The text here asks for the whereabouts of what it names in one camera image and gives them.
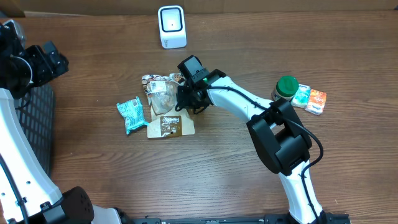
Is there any clear snack bag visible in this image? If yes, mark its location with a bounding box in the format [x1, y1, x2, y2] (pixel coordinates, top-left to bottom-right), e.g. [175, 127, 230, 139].
[142, 73, 195, 139]

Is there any teal snack packet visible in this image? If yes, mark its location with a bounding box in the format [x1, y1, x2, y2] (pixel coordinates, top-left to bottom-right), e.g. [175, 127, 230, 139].
[116, 96, 149, 135]

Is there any green lid jar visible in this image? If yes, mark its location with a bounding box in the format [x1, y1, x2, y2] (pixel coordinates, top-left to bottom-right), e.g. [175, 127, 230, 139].
[271, 76, 299, 101]

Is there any teal Kleenex tissue pack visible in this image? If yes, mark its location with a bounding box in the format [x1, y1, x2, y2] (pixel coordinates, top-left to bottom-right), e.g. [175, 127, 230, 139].
[290, 84, 311, 108]

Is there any orange Kleenex tissue pack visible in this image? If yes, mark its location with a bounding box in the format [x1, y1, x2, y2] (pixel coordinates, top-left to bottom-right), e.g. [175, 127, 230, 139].
[305, 89, 327, 115]

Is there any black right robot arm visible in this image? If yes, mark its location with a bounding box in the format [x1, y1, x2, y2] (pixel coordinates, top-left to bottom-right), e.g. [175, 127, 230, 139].
[175, 55, 324, 223]

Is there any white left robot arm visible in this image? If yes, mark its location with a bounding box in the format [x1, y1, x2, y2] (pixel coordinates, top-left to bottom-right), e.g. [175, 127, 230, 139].
[1, 19, 131, 224]

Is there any white barcode scanner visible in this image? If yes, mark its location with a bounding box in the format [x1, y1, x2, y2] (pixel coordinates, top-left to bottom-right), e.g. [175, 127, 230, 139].
[158, 5, 187, 49]

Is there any grey plastic basket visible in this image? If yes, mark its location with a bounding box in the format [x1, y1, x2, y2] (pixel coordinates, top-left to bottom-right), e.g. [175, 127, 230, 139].
[14, 84, 55, 176]

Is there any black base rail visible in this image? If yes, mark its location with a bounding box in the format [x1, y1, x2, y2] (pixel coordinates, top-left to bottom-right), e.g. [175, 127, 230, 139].
[121, 213, 351, 224]

